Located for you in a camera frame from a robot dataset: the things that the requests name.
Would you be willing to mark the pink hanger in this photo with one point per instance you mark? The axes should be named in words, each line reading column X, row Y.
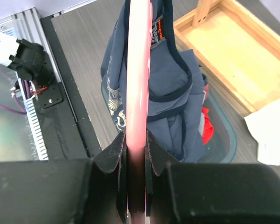
column 138, row 68

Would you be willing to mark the white tank top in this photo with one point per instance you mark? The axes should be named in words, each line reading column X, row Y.
column 264, row 127

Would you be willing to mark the white slotted cable duct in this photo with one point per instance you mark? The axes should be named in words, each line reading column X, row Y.
column 39, row 144

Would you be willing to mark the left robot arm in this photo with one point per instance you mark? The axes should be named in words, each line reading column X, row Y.
column 29, row 60

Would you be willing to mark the wooden clothes rack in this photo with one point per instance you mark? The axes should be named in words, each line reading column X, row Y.
column 239, row 53

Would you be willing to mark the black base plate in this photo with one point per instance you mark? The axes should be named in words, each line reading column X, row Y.
column 66, row 128

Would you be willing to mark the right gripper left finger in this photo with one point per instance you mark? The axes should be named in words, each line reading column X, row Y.
column 73, row 191

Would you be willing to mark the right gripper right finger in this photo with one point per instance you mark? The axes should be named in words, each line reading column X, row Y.
column 208, row 193

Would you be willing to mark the red tank top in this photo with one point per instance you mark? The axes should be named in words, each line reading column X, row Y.
column 208, row 128

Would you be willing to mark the grey plastic basin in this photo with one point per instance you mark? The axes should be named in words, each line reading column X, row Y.
column 224, row 130

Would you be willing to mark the navy tank top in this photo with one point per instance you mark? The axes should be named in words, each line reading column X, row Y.
column 176, row 85

